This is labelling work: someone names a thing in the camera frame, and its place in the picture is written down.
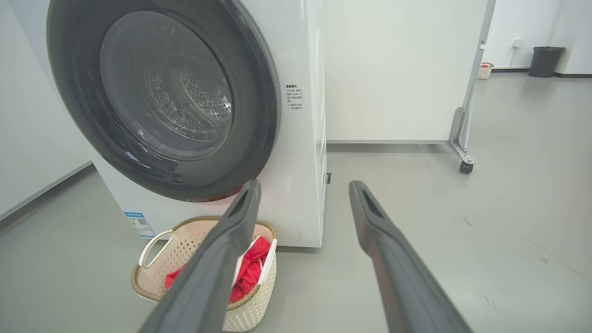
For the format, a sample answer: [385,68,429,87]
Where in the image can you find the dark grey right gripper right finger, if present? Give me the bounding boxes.
[348,180,472,333]

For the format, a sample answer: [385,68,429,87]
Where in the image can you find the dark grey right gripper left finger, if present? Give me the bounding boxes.
[139,179,262,333]

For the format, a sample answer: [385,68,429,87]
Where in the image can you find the red basketball jersey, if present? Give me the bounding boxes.
[165,236,272,303]

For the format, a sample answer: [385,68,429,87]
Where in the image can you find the round black glass washer door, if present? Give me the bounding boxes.
[46,0,282,203]

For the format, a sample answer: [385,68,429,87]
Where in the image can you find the cream perforated laundry basket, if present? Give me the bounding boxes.
[130,216,278,333]

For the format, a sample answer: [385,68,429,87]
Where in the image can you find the white front-load washing machine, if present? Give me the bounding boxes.
[46,0,328,248]

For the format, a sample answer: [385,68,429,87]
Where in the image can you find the stainless steel washing machine drum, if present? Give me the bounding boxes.
[134,60,233,143]

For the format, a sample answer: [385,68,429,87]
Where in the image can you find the blue energy label sticker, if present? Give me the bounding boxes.
[124,212,156,239]

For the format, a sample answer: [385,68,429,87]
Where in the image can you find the white partition panel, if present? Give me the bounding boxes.
[323,0,496,149]

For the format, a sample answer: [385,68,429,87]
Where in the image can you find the black trash bin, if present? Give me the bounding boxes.
[528,46,566,78]

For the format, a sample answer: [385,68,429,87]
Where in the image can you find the metal bracket leg with caster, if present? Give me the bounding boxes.
[446,106,477,174]

